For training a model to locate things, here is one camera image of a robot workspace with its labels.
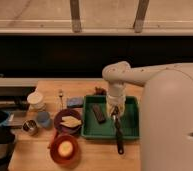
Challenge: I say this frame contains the metal fork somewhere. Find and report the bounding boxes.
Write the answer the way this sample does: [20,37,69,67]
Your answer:
[58,90,63,110]

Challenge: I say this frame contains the small metal cup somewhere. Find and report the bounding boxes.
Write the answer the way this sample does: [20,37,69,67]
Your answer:
[22,120,38,136]

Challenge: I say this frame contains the yellow round food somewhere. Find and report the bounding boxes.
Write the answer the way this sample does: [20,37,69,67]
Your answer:
[58,141,73,158]

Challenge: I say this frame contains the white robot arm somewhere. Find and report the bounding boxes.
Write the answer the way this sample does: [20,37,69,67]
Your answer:
[102,61,193,171]

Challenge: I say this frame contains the dark brown block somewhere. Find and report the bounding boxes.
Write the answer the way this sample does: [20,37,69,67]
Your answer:
[92,104,106,124]

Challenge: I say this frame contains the brown grape bunch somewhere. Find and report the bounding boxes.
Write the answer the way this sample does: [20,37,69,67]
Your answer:
[94,87,107,95]

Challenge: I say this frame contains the blue plastic cup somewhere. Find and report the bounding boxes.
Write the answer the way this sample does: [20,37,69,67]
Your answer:
[36,111,51,129]

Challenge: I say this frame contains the dark purple plate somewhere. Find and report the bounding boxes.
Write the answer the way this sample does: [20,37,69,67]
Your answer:
[54,109,82,134]

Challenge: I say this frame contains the white cup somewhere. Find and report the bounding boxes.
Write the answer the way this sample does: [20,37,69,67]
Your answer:
[27,92,45,110]

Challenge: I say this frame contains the blue sponge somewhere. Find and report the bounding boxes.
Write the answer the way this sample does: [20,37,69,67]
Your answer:
[67,97,83,108]

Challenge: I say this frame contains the blue cloth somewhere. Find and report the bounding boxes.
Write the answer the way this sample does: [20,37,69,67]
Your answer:
[0,113,14,127]

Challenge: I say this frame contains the green plastic tray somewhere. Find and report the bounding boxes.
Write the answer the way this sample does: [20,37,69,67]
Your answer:
[81,95,139,140]

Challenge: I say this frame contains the pale food slices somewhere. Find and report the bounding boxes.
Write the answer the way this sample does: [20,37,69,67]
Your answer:
[60,116,82,128]

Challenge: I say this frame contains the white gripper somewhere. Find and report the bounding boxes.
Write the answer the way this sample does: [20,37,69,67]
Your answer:
[106,83,126,117]

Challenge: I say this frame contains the red bowl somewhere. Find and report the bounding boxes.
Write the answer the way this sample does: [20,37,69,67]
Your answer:
[50,135,79,166]

